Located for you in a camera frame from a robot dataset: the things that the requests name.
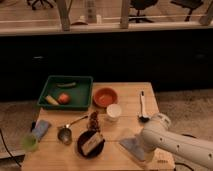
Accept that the blue-grey towel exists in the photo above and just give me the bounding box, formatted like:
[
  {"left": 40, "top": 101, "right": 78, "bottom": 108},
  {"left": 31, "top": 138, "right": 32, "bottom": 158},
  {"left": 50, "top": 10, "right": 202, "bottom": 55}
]
[{"left": 119, "top": 138, "right": 145, "bottom": 161}]

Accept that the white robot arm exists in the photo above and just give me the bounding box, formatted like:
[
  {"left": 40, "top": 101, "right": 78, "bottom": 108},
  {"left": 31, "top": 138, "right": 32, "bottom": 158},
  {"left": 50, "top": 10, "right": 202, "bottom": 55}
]
[{"left": 138, "top": 113, "right": 213, "bottom": 170}]

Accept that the black bowl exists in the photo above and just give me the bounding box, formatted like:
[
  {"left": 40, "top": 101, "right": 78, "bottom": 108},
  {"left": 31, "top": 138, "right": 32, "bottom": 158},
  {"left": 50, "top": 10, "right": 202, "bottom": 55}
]
[{"left": 77, "top": 131, "right": 105, "bottom": 158}]

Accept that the red bowl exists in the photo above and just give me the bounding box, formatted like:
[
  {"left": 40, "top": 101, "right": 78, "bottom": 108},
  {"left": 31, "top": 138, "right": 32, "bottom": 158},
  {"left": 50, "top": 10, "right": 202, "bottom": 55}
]
[{"left": 93, "top": 87, "right": 118, "bottom": 108}]

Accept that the white cup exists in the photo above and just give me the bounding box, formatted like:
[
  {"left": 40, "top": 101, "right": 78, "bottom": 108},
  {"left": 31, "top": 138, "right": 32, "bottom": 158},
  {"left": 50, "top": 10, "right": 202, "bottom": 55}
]
[{"left": 106, "top": 104, "right": 122, "bottom": 121}]

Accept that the tan sponge block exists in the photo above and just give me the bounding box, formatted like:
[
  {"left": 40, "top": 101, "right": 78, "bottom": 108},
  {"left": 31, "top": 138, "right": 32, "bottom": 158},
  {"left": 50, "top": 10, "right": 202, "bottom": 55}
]
[{"left": 81, "top": 132, "right": 103, "bottom": 155}]

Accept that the brown grape bunch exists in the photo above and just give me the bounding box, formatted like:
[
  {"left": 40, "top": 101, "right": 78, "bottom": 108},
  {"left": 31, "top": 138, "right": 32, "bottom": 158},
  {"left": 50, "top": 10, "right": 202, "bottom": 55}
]
[{"left": 88, "top": 112, "right": 100, "bottom": 132}]

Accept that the metal ladle spoon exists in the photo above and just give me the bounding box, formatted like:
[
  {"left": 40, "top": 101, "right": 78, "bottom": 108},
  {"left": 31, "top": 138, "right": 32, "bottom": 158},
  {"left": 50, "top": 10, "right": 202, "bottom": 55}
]
[{"left": 57, "top": 115, "right": 87, "bottom": 145}]

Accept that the red tomato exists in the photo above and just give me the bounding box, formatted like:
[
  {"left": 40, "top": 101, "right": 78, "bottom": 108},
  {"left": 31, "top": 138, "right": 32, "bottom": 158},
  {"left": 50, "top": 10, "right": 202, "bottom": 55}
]
[{"left": 58, "top": 93, "right": 71, "bottom": 104}]

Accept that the green plastic tray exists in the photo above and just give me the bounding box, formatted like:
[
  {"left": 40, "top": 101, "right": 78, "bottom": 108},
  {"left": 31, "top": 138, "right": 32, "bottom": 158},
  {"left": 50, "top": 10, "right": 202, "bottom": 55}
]
[{"left": 37, "top": 75, "right": 93, "bottom": 111}]

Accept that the green cucumber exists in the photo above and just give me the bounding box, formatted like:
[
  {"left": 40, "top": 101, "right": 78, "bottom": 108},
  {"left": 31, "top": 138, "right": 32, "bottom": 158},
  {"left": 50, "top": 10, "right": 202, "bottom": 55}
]
[{"left": 56, "top": 82, "right": 76, "bottom": 88}]

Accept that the blue folded cloth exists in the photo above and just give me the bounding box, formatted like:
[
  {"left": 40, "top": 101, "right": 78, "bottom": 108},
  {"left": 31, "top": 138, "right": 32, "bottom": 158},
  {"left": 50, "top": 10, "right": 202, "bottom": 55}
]
[{"left": 32, "top": 120, "right": 51, "bottom": 141}]

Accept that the yellow corn piece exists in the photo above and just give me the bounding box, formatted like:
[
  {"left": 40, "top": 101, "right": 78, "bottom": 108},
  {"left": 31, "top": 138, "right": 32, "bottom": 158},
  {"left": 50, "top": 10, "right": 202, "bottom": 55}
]
[{"left": 45, "top": 95, "right": 59, "bottom": 105}]

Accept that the green plastic cup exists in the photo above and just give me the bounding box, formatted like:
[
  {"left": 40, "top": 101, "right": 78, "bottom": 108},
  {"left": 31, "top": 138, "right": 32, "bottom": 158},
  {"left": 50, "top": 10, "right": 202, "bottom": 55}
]
[{"left": 21, "top": 134, "right": 38, "bottom": 152}]

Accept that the black office chair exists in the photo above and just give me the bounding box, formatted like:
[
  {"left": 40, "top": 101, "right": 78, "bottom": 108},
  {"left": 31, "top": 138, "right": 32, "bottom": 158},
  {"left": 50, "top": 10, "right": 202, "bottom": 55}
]
[
  {"left": 26, "top": 0, "right": 54, "bottom": 10},
  {"left": 129, "top": 0, "right": 158, "bottom": 23}
]

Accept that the black office chair left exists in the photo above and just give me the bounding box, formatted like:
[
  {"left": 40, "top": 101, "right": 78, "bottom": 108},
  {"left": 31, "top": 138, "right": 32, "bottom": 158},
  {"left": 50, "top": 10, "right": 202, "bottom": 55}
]
[{"left": 26, "top": 0, "right": 54, "bottom": 10}]

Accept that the black cable right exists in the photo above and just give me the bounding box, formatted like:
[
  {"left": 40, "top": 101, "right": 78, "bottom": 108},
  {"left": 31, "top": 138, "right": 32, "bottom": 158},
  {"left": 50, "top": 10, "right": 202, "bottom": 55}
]
[{"left": 173, "top": 133, "right": 198, "bottom": 171}]

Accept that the black cable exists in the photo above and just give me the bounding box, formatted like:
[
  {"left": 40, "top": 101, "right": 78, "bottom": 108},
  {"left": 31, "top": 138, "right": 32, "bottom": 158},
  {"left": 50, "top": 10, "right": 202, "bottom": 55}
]
[
  {"left": 173, "top": 133, "right": 198, "bottom": 171},
  {"left": 0, "top": 129, "right": 22, "bottom": 168}
]

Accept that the black cable left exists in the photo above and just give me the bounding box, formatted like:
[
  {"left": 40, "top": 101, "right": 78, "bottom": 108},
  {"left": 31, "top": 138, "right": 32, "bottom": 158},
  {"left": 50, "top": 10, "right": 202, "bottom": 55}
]
[{"left": 0, "top": 129, "right": 22, "bottom": 168}]

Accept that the wooden post middle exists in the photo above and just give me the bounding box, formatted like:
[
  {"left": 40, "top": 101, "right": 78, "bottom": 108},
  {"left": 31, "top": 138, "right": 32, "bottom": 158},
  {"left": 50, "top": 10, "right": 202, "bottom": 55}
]
[{"left": 120, "top": 0, "right": 131, "bottom": 29}]

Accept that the wooden post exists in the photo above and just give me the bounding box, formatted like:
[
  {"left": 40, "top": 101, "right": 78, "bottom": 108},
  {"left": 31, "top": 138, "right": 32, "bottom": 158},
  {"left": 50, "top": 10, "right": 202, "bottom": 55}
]
[
  {"left": 120, "top": 0, "right": 131, "bottom": 29},
  {"left": 56, "top": 0, "right": 70, "bottom": 31}
]

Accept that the wooden post left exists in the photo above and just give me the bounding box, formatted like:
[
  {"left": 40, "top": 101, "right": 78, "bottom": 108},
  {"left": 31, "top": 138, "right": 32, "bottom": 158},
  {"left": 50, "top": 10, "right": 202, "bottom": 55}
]
[{"left": 56, "top": 0, "right": 70, "bottom": 31}]

